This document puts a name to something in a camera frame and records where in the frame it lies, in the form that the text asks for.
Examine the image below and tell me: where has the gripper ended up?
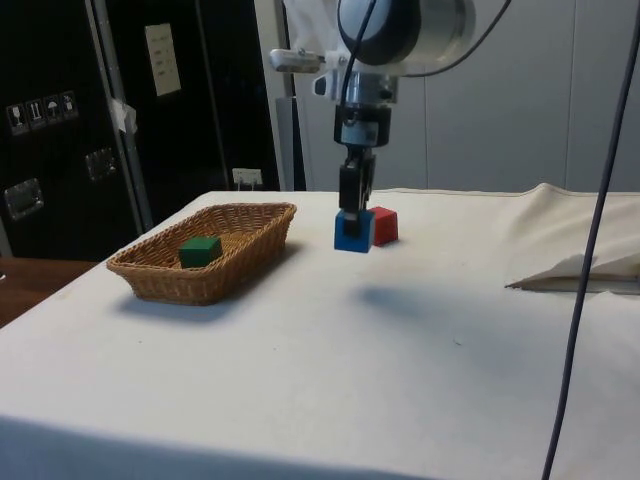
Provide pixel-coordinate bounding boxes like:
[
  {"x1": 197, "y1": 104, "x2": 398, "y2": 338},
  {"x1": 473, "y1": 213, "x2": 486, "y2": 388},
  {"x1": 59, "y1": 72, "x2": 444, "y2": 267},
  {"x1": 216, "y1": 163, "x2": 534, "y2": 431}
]
[{"x1": 333, "y1": 102, "x2": 392, "y2": 237}]

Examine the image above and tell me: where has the blue cube block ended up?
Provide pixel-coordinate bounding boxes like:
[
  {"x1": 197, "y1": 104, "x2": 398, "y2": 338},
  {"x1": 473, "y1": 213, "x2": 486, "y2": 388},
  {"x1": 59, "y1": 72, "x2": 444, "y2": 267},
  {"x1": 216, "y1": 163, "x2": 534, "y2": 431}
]
[{"x1": 333, "y1": 208, "x2": 376, "y2": 254}]

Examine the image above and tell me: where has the wicker basket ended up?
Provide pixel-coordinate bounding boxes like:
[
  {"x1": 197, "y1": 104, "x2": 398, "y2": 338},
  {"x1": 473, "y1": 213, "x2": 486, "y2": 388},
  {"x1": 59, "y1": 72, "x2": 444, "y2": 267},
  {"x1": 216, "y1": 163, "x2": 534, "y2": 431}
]
[{"x1": 105, "y1": 201, "x2": 298, "y2": 307}]

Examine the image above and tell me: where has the pale locker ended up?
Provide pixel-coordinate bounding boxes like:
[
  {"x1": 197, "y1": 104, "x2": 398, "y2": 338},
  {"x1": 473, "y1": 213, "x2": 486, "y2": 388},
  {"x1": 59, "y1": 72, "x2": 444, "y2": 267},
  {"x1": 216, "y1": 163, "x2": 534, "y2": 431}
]
[
  {"x1": 254, "y1": 0, "x2": 427, "y2": 193},
  {"x1": 564, "y1": 0, "x2": 640, "y2": 193}
]

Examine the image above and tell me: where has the red cube block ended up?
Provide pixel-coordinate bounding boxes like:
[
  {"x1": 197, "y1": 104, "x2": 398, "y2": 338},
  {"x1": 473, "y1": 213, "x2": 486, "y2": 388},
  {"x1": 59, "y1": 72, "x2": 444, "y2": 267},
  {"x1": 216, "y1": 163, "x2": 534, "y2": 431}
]
[{"x1": 369, "y1": 206, "x2": 400, "y2": 248}]

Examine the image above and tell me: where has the green cube block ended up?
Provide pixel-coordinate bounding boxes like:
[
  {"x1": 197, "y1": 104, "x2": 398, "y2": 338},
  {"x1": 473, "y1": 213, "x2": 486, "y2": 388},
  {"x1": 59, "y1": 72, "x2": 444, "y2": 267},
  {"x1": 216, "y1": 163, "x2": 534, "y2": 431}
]
[{"x1": 178, "y1": 236, "x2": 223, "y2": 270}]

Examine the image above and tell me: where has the black cabinet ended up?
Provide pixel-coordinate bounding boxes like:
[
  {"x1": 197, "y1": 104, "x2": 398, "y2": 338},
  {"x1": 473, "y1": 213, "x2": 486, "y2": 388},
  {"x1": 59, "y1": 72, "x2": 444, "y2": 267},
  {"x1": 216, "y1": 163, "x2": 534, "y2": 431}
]
[{"x1": 0, "y1": 0, "x2": 307, "y2": 262}]

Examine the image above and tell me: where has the black cable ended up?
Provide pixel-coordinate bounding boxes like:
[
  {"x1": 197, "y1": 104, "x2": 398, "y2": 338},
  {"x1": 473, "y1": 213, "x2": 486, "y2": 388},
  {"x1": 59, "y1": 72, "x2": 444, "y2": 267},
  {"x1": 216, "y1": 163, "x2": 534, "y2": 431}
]
[
  {"x1": 541, "y1": 0, "x2": 637, "y2": 480},
  {"x1": 341, "y1": 0, "x2": 380, "y2": 109}
]

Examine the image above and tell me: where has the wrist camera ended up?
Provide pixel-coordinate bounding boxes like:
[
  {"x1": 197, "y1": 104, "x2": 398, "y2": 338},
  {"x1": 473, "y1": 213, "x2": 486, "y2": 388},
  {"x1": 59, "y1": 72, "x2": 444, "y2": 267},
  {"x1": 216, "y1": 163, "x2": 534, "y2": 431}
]
[{"x1": 269, "y1": 47, "x2": 351, "y2": 99}]

